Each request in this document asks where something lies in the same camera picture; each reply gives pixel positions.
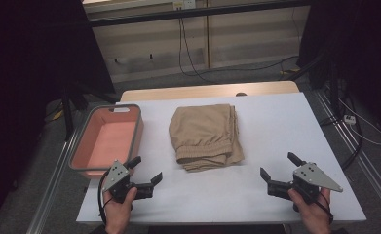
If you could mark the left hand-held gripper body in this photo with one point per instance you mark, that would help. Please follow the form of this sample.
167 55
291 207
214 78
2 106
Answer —
116 175

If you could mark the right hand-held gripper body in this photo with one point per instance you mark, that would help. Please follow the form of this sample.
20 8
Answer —
311 177

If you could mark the pink basket with grey rim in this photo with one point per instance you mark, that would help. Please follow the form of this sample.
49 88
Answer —
108 139

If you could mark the khaki pants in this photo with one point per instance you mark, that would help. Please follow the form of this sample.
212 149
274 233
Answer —
201 133

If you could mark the person's left hand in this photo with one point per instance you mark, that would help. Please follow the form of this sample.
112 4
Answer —
118 216

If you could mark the person's right hand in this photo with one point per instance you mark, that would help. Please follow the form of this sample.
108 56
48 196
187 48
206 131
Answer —
314 217

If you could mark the white table sheet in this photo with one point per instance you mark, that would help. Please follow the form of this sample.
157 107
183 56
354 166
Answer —
275 130

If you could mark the white power strip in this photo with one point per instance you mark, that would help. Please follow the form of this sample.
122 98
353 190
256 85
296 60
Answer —
350 119

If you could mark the black metal stand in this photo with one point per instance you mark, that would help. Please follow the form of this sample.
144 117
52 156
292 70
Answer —
67 110
333 87

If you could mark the dark table grommet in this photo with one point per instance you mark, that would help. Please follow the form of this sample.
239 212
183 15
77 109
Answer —
241 94

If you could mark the black curtain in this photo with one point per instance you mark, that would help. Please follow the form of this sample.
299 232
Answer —
366 48
22 65

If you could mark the black metal shelf bar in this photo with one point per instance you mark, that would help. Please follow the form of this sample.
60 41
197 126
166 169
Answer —
194 12

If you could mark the aluminium floor rail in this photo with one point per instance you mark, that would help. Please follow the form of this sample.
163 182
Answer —
363 162
53 182

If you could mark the white wall socket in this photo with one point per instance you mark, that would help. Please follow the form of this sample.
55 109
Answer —
184 4

